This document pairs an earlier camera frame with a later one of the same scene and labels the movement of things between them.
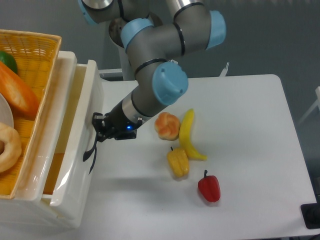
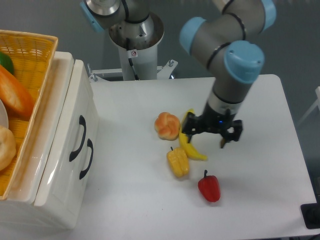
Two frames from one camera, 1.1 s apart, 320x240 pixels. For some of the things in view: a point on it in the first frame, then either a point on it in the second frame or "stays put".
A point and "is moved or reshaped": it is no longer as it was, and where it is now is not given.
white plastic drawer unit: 74,174 is moved or reshaped
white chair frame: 317,103 stays put
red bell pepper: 209,186 stays put
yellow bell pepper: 178,163 stays put
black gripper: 118,127 → 211,120
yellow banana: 185,137 stays put
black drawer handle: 89,153 → 90,144
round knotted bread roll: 167,126 stays put
